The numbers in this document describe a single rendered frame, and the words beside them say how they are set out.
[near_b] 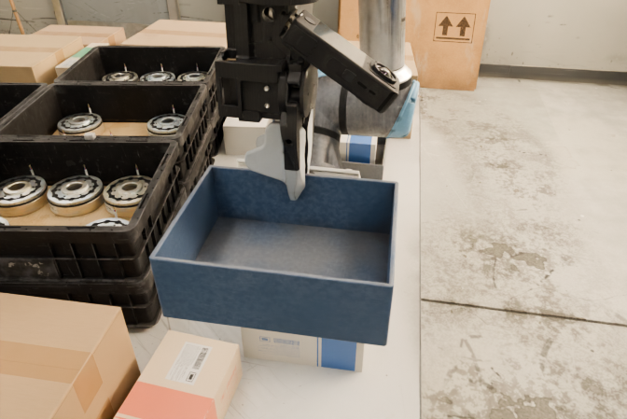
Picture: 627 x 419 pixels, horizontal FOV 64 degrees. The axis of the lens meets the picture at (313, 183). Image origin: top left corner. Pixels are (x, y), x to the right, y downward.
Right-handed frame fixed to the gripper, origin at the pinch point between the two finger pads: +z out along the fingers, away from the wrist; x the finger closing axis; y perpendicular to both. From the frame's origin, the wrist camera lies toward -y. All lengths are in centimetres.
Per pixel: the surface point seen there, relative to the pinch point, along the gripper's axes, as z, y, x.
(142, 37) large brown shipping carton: 13, 80, -112
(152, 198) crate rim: 17.9, 30.7, -21.8
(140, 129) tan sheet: 24, 56, -62
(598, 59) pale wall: 67, -144, -351
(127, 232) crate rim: 18.3, 29.9, -12.0
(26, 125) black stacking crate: 19, 74, -47
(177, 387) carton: 34.4, 17.7, 1.0
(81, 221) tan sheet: 27, 48, -25
